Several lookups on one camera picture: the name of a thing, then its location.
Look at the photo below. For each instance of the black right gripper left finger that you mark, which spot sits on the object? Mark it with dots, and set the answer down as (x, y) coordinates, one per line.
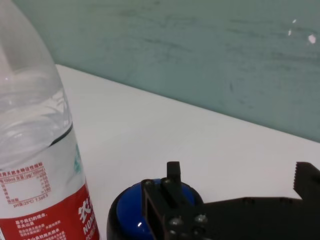
(172, 195)

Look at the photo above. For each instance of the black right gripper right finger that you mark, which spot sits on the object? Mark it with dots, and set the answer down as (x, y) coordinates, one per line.
(308, 182)

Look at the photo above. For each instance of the blue push button black base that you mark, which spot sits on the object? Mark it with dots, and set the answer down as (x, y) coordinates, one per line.
(127, 212)

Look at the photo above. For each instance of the clear water bottle red cap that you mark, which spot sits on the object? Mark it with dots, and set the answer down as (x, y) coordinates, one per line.
(37, 150)

